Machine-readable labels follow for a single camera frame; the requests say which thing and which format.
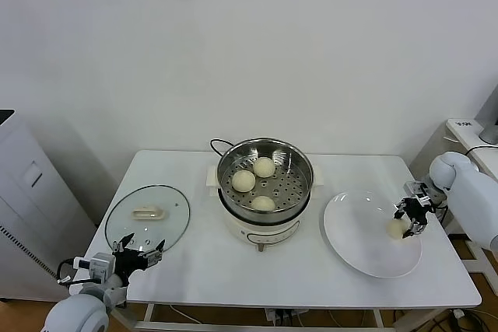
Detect white round plate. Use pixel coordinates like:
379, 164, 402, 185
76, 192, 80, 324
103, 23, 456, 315
321, 190, 424, 279

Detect black floor cables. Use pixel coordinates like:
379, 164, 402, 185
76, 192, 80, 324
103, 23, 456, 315
392, 308, 498, 332

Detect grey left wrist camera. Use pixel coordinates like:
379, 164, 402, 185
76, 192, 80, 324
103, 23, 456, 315
73, 253, 116, 282

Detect black cooker power cable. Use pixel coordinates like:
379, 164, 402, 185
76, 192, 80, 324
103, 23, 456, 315
209, 138, 234, 158

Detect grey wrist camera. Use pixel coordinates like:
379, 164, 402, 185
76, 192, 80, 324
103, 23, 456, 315
403, 180, 431, 197
73, 253, 116, 282

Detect black left camera cable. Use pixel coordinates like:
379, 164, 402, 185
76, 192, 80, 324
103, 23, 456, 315
57, 257, 94, 286

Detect white metal stand base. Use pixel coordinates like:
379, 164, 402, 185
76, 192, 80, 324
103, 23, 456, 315
465, 240, 492, 273

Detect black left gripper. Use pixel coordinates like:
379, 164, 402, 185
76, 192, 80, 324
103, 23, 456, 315
112, 232, 167, 278

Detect grey stand object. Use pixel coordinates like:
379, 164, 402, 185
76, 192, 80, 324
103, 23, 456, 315
477, 82, 498, 145

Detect stainless steel steamer basket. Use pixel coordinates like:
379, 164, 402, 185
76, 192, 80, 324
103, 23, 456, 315
205, 136, 326, 225

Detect white power strip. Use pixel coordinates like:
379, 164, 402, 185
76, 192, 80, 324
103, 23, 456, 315
265, 307, 308, 326

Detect white floor cable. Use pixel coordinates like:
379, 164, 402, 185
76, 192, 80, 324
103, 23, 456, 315
169, 306, 203, 325

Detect cream electric cooker base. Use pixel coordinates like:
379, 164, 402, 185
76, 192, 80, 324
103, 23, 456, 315
205, 176, 326, 254

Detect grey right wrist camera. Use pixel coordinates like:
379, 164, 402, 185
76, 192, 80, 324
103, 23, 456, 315
403, 180, 431, 197

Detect white steamed baozi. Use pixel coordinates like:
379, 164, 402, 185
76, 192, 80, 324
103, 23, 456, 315
253, 156, 276, 178
251, 195, 277, 211
386, 219, 409, 239
232, 170, 257, 193

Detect white metal table frame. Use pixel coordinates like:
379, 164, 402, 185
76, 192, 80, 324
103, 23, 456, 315
103, 300, 394, 332

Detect white floor cabinet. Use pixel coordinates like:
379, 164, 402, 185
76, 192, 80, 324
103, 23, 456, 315
0, 108, 98, 302

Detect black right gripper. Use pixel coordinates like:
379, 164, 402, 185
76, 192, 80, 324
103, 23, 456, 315
393, 195, 432, 239

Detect glass lid cream handle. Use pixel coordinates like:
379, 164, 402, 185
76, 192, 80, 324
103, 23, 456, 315
104, 184, 191, 261

